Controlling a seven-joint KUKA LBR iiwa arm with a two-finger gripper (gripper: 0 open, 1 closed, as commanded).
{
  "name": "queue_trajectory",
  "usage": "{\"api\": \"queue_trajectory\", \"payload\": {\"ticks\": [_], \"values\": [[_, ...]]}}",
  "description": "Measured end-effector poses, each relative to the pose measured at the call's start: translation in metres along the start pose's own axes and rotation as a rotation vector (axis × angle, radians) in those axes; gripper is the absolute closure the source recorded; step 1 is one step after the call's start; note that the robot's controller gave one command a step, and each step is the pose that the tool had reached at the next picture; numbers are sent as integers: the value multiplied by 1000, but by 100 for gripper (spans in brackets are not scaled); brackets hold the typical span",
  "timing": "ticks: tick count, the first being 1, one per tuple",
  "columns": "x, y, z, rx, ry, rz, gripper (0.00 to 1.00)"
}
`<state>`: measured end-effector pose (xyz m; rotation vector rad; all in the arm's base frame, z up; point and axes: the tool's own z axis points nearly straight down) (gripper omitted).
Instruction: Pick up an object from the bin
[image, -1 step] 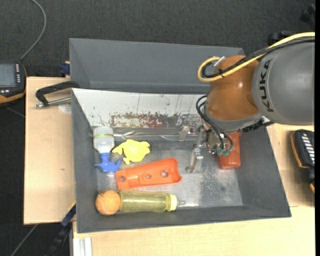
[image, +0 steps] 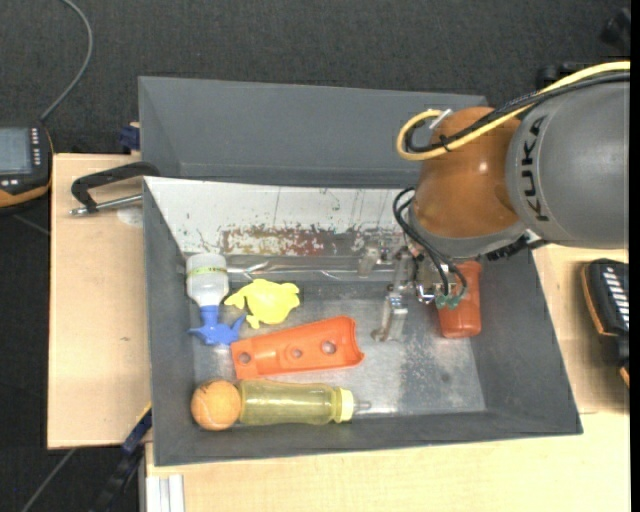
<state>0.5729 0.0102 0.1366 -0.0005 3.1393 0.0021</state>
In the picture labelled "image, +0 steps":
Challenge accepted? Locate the white and blue spray bottle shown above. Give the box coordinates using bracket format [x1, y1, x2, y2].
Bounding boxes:
[185, 252, 248, 348]

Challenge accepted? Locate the yellow rubber toy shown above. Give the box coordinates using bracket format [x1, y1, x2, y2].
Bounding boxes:
[223, 278, 303, 331]

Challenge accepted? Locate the grey metal bin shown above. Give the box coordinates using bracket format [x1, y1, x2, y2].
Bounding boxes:
[136, 75, 584, 468]

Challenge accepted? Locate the orange ball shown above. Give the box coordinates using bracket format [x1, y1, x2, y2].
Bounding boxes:
[189, 378, 244, 433]

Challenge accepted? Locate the orange plastic shell with holes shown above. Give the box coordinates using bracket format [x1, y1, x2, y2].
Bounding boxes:
[229, 315, 367, 382]

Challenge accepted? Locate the pale wood flat board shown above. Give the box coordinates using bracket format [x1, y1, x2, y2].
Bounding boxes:
[46, 152, 154, 451]

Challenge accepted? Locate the clear yellowish plastic bottle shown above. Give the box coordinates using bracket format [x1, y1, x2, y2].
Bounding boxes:
[234, 379, 374, 427]

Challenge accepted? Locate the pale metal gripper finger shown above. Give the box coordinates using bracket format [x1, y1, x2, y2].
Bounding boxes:
[370, 293, 411, 344]
[356, 242, 392, 278]

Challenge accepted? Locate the black cylinder on white bracket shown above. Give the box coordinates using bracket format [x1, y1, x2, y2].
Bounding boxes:
[482, 234, 546, 263]

